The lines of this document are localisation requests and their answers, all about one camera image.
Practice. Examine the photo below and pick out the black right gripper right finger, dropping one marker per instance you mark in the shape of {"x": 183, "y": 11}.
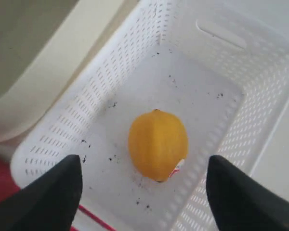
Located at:
{"x": 239, "y": 203}

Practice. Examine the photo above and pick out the white perforated basket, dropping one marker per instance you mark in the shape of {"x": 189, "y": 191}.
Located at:
{"x": 225, "y": 75}

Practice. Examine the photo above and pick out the red tablecloth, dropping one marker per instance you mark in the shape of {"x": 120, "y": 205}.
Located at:
{"x": 8, "y": 188}

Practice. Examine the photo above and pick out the yellow lemon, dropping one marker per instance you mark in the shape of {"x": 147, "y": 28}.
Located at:
{"x": 157, "y": 143}

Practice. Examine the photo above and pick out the cream plastic bin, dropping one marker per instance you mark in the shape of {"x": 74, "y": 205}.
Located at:
{"x": 42, "y": 43}

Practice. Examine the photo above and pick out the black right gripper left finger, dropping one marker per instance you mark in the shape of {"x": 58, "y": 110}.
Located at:
{"x": 47, "y": 204}

